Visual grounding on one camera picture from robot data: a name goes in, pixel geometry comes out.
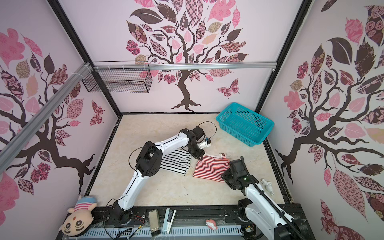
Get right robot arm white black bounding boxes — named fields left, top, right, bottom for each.
left=221, top=157, right=311, bottom=240

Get red white teeth toy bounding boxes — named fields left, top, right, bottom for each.
left=206, top=219, right=218, bottom=231

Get red white striped tank top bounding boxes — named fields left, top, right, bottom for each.
left=193, top=154, right=230, bottom=183

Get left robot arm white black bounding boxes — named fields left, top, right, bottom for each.
left=110, top=127, right=211, bottom=224

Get aluminium rail back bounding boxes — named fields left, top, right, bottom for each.
left=93, top=62, right=277, bottom=71

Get small white figurine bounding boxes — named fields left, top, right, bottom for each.
left=261, top=179, right=274, bottom=196

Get silver rectangular block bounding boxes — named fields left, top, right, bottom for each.
left=149, top=210, right=161, bottom=237

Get plush doll head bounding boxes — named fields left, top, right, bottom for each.
left=59, top=196, right=97, bottom=237

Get black wire basket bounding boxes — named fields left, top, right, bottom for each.
left=82, top=60, right=153, bottom=94

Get white stapler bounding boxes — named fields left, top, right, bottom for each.
left=162, top=208, right=177, bottom=234

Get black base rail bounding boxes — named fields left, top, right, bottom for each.
left=92, top=205, right=251, bottom=227

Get aluminium rail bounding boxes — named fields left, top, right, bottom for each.
left=1, top=63, right=92, bottom=172
left=93, top=62, right=277, bottom=71

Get white slotted cable duct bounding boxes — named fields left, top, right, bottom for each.
left=86, top=225, right=244, bottom=240

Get black white striped tank top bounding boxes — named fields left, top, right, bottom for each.
left=161, top=148, right=192, bottom=176

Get aluminium rail left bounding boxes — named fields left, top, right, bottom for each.
left=1, top=63, right=92, bottom=172

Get teal plastic basket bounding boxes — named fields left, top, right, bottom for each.
left=216, top=103, right=275, bottom=147

